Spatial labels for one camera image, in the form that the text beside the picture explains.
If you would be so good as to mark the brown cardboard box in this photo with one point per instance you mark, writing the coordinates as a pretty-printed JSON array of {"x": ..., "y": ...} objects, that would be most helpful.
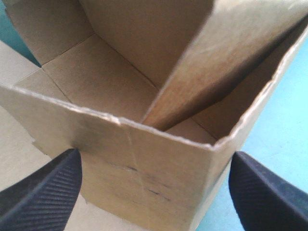
[{"x": 134, "y": 96}]

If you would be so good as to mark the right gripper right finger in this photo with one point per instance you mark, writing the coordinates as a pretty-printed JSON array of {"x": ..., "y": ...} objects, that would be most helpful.
[{"x": 269, "y": 197}]

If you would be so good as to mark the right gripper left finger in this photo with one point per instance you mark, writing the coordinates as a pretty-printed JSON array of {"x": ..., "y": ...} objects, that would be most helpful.
[{"x": 41, "y": 197}]

